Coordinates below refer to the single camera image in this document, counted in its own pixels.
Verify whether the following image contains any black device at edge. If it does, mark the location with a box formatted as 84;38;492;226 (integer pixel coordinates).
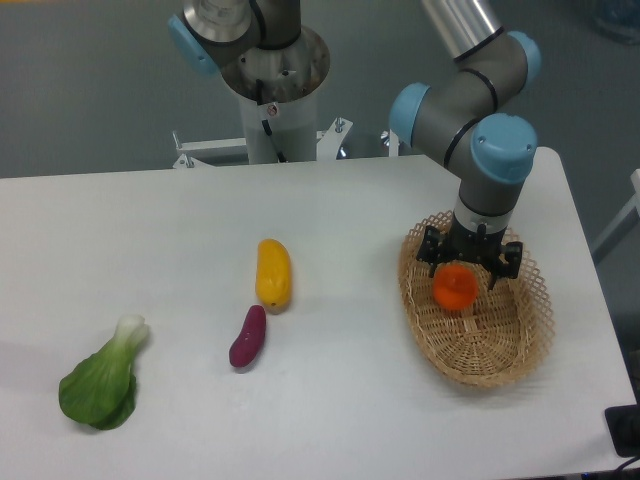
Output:
604;404;639;458

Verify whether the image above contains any yellow mango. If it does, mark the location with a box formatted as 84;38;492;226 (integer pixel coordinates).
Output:
255;239;292;312

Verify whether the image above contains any green bok choy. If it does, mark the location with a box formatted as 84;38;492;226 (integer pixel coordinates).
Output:
58;315;150;431

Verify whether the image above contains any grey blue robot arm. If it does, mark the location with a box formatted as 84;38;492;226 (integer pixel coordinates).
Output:
168;1;541;281

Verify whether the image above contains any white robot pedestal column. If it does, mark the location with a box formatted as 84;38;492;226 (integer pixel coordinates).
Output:
237;94;317;165

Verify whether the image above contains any woven wicker basket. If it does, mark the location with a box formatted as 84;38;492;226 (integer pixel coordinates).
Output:
397;210;555;388

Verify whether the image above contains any black cable on pedestal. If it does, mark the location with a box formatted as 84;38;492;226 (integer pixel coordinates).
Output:
255;78;289;164

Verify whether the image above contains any orange fruit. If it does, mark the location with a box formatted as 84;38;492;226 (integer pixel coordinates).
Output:
432;264;479;311

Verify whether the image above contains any purple sweet potato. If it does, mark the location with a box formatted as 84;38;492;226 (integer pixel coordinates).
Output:
229;305;267;369

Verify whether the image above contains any white metal base frame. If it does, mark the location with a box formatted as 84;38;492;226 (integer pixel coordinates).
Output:
172;116;402;169

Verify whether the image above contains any white frame at right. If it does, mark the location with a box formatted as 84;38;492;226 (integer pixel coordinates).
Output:
590;169;639;265

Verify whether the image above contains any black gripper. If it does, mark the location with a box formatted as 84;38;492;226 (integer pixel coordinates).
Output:
416;210;524;291

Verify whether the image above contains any translucent blue bottle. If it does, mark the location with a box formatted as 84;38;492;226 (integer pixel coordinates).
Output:
587;0;639;46

